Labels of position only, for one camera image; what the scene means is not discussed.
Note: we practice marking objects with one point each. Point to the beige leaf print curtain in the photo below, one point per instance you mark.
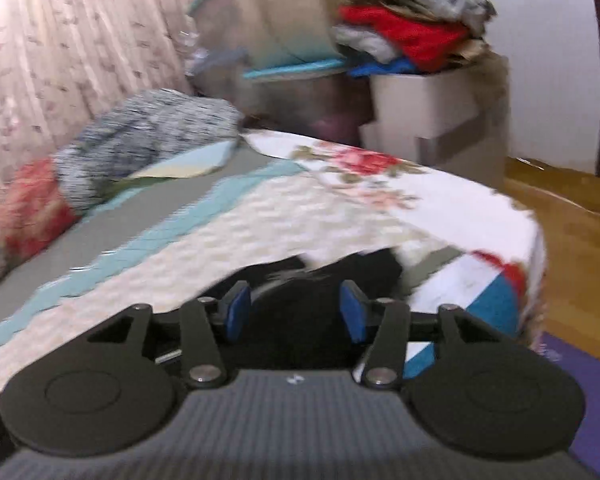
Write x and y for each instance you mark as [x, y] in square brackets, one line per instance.
[70, 50]

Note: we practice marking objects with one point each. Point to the white storage box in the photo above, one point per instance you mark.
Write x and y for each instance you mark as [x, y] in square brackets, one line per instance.
[420, 102]

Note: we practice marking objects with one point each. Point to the pale blue yellow sheet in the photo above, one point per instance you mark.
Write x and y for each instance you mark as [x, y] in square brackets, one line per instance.
[195, 162]

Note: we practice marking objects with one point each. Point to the cardboard box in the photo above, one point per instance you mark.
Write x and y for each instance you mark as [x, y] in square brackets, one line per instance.
[480, 150]

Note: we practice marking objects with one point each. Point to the beige bulky bag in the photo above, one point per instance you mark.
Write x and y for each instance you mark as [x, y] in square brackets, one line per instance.
[275, 10]

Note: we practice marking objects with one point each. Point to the red blue patchwork comforter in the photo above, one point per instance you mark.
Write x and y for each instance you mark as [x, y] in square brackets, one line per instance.
[130, 140]

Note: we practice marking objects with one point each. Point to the black pants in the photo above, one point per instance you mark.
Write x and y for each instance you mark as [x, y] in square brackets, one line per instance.
[315, 285]

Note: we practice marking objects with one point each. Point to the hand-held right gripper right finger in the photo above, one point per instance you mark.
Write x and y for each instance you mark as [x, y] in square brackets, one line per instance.
[353, 312]

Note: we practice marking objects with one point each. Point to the purple mat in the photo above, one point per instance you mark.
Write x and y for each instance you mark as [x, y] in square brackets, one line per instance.
[580, 400]

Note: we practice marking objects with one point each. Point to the white floral bedsheet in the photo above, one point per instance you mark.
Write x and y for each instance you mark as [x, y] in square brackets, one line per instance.
[455, 210]

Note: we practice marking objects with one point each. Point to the pile of mixed clothes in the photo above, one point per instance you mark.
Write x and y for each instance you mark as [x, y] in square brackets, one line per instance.
[410, 25]

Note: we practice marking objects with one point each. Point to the clear storage bin teal lid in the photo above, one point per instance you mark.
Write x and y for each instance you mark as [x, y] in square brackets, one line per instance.
[290, 95]

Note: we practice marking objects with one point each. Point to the beige teal chevron quilt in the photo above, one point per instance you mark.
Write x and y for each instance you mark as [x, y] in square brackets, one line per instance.
[190, 240]

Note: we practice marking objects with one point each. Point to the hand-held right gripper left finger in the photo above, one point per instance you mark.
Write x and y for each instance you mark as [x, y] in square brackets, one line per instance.
[238, 311]

